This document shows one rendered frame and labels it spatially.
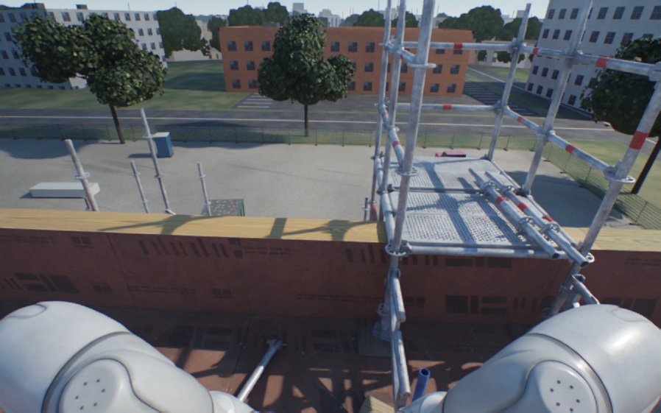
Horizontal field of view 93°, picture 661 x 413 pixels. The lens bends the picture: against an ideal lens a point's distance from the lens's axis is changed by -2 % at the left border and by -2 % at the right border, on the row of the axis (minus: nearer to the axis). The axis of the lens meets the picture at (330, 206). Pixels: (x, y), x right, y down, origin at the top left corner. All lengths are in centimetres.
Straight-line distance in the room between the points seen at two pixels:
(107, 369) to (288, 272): 185
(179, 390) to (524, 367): 39
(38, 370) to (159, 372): 14
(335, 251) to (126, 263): 144
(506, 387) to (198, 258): 209
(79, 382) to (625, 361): 61
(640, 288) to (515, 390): 259
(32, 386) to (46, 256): 247
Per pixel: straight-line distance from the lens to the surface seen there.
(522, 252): 217
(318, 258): 212
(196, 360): 243
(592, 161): 231
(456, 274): 230
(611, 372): 53
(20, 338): 57
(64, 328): 55
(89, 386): 44
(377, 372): 227
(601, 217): 224
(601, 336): 55
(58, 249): 287
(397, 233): 185
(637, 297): 306
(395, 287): 192
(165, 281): 259
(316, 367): 226
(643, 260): 282
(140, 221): 254
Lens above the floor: 189
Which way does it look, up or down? 30 degrees down
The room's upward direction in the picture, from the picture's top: 1 degrees clockwise
